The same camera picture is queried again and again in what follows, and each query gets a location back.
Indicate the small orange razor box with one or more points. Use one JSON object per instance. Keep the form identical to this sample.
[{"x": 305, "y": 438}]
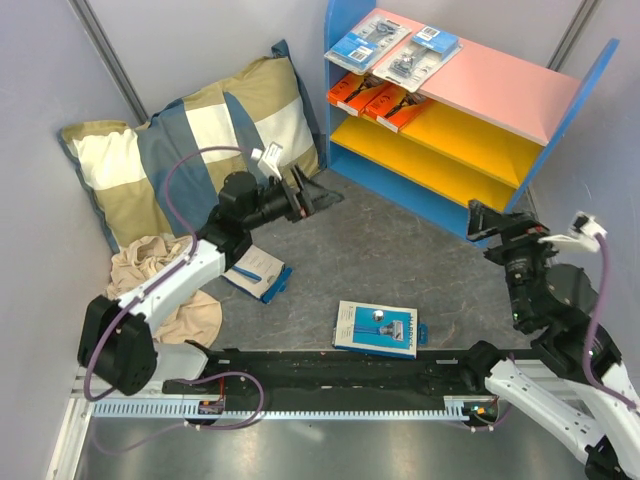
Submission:
[{"x": 394, "y": 108}]

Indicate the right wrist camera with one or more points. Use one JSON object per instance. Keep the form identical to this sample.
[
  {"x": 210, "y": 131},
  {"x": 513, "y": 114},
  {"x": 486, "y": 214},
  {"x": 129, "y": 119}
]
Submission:
[{"x": 581, "y": 236}]

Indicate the orange Gillette Fusion5 box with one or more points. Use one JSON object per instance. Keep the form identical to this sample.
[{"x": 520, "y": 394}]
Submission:
[{"x": 352, "y": 93}]

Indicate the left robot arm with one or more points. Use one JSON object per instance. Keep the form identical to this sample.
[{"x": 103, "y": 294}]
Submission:
[{"x": 117, "y": 342}]

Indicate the slotted cable duct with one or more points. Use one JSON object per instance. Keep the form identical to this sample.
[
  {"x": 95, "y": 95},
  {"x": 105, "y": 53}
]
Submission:
[{"x": 178, "y": 409}]

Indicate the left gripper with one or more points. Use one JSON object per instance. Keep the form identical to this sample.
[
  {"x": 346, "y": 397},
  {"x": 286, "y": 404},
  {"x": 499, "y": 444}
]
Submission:
[{"x": 311, "y": 197}]

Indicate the white blue razor box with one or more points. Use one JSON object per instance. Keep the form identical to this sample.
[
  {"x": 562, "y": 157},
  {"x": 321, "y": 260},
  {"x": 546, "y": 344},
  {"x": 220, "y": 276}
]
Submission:
[{"x": 259, "y": 274}]

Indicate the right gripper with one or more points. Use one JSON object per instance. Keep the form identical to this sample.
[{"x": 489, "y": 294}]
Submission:
[{"x": 522, "y": 229}]

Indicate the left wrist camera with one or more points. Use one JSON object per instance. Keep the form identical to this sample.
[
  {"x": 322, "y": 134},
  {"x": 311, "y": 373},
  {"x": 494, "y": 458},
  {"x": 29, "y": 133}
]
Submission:
[{"x": 268, "y": 160}]

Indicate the blue shelf with coloured boards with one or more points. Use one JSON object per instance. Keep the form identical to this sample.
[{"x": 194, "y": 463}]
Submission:
[{"x": 491, "y": 121}]

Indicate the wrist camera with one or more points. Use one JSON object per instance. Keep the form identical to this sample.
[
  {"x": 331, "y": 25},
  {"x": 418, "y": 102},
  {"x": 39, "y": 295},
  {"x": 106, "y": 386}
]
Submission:
[
  {"x": 581, "y": 236},
  {"x": 268, "y": 160}
]

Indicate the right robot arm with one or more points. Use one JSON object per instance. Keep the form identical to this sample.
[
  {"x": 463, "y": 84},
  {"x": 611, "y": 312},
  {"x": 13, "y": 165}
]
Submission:
[{"x": 558, "y": 305}]

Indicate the clear blister razor pack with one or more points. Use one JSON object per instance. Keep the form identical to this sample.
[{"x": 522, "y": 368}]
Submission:
[
  {"x": 428, "y": 50},
  {"x": 364, "y": 45}
]

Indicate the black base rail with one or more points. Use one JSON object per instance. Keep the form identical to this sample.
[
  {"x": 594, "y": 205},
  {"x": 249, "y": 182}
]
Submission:
[{"x": 347, "y": 380}]

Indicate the checked beige blue pillow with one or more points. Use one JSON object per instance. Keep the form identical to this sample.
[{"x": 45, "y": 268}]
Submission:
[{"x": 142, "y": 181}]

